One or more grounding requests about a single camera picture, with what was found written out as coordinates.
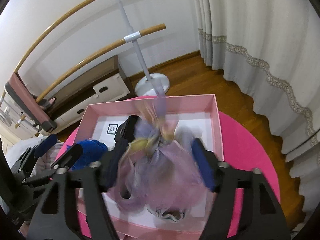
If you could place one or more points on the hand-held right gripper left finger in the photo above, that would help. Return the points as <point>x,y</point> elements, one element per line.
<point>112,166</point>

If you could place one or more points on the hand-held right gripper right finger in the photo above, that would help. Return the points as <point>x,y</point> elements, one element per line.
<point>203,166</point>

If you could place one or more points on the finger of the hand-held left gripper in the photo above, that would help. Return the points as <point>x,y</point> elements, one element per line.
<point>72,153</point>
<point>45,143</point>

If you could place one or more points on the blue crochet toy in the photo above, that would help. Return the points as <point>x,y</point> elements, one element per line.
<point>92,150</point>

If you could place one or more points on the black case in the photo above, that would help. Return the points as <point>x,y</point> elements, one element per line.
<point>127,130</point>

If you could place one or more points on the purple organza pouch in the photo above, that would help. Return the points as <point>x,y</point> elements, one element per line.
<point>155,170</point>

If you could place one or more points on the blue printed cloth pouch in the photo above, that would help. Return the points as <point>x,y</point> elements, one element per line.
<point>167,216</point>

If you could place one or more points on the pink cardboard box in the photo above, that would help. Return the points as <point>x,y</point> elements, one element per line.
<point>190,102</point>

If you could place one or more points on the pink striped cloth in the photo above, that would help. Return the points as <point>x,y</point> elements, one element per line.
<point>48,158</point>

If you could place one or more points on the white barre stand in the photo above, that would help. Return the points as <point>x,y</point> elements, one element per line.
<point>5,117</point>
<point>152,85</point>

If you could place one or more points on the pink grey mat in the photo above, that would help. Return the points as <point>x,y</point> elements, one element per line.
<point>25,97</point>

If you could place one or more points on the low brown white cabinet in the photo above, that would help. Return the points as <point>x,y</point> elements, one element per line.
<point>85,90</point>

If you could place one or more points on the white lace-trimmed curtain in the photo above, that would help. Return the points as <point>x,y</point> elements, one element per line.
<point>262,17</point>

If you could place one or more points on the short wooden barre rail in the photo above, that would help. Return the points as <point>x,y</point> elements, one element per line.
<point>152,29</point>

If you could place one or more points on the long wooden barre rail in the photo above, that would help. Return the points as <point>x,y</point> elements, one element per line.
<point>87,1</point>

